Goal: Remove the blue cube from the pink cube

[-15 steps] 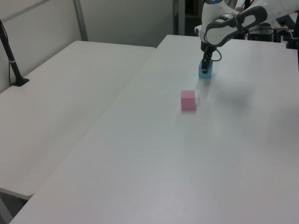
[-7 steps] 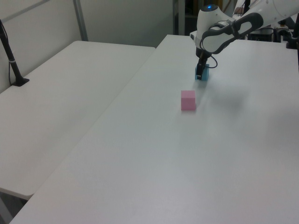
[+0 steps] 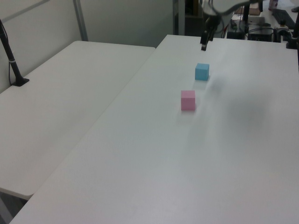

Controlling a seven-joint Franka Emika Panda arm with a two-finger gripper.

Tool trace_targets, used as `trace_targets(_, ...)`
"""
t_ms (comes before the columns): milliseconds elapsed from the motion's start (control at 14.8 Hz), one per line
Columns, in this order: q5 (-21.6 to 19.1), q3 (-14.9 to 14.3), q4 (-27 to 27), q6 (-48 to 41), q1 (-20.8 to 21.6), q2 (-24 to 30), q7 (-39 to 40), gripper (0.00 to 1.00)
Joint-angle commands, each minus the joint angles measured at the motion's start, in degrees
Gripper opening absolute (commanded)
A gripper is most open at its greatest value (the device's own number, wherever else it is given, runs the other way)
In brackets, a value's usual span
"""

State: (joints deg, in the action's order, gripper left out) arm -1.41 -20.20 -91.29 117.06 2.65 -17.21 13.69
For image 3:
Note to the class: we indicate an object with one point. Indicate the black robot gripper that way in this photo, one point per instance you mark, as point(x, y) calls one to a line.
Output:
point(212, 22)

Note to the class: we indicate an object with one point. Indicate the blue cube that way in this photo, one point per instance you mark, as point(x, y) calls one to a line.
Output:
point(202, 72)

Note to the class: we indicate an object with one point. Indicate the pink cube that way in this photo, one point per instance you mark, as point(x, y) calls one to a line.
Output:
point(188, 100)

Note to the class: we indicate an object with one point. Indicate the dark shelf cabinet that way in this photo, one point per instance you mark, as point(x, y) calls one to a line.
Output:
point(193, 18)

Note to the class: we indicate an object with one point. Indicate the small black box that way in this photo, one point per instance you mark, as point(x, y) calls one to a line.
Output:
point(236, 35)

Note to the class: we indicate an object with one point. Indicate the white flat device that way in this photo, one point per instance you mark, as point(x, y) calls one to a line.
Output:
point(256, 20)

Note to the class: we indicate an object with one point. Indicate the black electronics box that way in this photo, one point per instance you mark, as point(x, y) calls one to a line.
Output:
point(260, 34)

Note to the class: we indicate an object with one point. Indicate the black keyboard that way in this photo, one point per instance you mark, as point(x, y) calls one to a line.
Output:
point(283, 17)

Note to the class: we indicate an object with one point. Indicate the white side table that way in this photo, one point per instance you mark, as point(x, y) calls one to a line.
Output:
point(58, 112)

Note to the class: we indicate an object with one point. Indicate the black camera stand clamp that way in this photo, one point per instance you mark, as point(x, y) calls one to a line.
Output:
point(293, 37)

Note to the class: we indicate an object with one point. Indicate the black camera stand pole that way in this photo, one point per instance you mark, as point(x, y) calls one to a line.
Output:
point(11, 60)

